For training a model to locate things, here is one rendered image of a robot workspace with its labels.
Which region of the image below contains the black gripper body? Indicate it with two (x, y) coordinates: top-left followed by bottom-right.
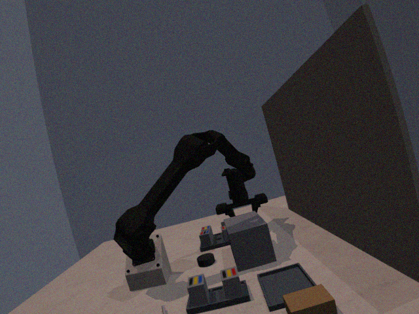
(215, 184), (268, 215)

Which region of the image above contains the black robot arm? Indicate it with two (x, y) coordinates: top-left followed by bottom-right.
(114, 130), (256, 266)

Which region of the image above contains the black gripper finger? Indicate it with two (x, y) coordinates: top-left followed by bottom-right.
(251, 204), (261, 213)
(225, 209), (236, 217)

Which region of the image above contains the black short cylinder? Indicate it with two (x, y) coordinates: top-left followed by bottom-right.
(197, 253), (215, 268)

